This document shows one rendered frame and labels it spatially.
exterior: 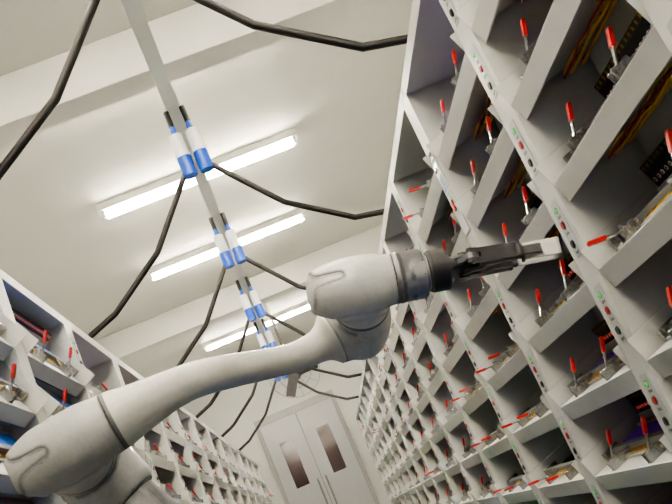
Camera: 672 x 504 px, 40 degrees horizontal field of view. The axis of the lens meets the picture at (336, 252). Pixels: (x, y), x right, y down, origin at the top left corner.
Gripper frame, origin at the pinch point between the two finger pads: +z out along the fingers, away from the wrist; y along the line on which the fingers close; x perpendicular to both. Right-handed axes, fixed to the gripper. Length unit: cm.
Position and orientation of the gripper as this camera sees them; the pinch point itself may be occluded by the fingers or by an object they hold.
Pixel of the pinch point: (538, 251)
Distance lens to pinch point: 164.7
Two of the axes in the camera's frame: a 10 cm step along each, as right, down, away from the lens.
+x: -1.9, -9.4, 2.9
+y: -0.1, -2.9, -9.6
